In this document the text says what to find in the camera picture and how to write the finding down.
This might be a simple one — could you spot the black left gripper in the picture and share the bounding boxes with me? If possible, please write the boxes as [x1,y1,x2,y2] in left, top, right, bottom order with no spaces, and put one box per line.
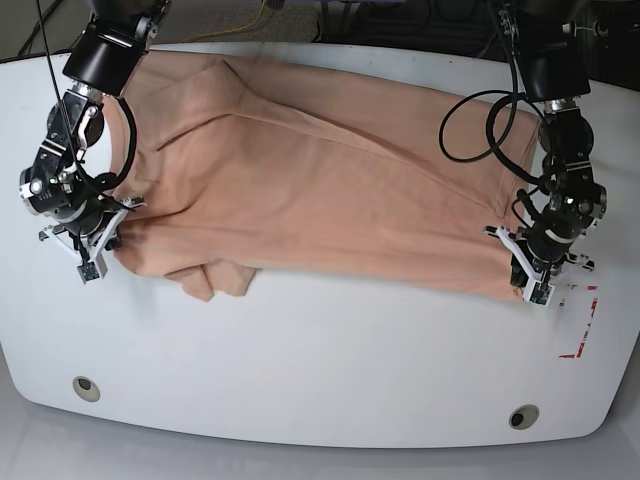
[510,226,575,289]

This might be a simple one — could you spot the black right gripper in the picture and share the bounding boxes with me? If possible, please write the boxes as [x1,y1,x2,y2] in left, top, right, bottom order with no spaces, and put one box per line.
[54,197,122,251]

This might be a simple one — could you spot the peach t-shirt with emoji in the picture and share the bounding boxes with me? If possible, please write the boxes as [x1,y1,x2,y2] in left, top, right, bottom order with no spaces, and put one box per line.
[115,51,521,301]

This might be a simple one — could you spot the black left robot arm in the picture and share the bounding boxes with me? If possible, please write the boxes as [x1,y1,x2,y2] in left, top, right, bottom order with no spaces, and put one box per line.
[469,1,608,302]

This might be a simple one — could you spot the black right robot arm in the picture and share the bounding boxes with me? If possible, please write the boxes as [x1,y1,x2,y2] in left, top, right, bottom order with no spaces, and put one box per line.
[19,1,171,259]

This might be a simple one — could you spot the red tape rectangle marking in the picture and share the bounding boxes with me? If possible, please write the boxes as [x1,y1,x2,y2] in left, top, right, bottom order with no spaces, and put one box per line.
[553,284,600,359]

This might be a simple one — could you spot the right table grommet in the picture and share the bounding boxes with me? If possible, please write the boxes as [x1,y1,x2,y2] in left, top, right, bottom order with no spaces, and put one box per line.
[509,404,540,431]

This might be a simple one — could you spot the table grommet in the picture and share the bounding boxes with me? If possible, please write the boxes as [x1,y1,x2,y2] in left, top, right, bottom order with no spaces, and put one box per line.
[509,404,540,431]
[72,376,101,403]

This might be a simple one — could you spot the left table grommet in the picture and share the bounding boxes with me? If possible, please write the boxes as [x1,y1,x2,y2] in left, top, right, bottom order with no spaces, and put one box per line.
[72,376,101,403]

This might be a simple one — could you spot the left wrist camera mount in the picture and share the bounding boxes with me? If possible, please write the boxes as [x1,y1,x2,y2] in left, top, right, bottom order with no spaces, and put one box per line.
[483,226,595,307]

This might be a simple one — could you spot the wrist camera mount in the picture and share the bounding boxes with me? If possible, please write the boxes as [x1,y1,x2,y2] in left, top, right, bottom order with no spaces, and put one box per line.
[39,196,146,284]
[483,226,595,307]

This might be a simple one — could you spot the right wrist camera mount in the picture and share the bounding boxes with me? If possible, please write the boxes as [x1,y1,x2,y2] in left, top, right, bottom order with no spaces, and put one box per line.
[39,196,146,284]

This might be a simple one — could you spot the yellow cable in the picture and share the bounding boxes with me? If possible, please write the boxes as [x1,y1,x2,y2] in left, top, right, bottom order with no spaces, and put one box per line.
[183,0,266,44]

